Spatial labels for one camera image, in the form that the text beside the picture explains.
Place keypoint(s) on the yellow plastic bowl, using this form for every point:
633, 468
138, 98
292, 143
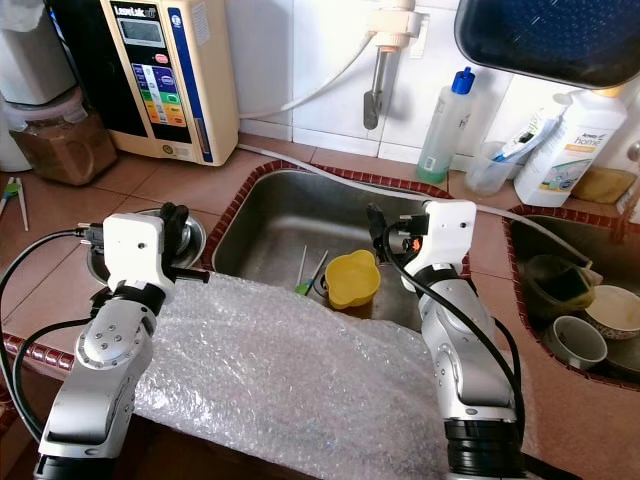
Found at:
350, 285

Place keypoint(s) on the green clip training chopsticks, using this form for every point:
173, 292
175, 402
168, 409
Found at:
12, 187
305, 289

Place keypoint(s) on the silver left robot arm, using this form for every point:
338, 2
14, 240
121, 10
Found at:
105, 380

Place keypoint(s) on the cream water ionizer appliance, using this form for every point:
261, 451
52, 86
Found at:
200, 120

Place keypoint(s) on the clear bottle blue cap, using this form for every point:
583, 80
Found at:
442, 140

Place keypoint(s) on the brown filled plastic jar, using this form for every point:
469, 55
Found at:
60, 150

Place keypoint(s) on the green translucent cup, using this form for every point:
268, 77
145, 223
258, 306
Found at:
538, 275

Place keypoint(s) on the white blue tube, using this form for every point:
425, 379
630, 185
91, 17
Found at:
530, 138

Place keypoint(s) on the clear bubble wrap sheet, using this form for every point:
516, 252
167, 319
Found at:
290, 390

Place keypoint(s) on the white canister green band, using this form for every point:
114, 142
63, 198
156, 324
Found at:
8, 140

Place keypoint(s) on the white detergent bottle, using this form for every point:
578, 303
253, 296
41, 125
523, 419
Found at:
565, 160

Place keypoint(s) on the white plastic appliance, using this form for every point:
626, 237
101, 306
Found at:
35, 55

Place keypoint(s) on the grey white rimmed cup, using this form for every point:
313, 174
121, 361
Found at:
575, 345

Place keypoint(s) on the yellow sponge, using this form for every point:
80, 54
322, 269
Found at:
605, 187

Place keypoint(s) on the white bowl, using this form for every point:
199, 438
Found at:
618, 310

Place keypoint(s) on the black tray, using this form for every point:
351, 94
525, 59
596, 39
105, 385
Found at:
550, 40

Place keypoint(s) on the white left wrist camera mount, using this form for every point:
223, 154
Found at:
135, 250

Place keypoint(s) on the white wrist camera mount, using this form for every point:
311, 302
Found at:
135, 250
450, 235

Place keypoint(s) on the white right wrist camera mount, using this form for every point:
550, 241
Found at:
450, 235

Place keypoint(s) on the cream steel wall faucet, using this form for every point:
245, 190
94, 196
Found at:
395, 25

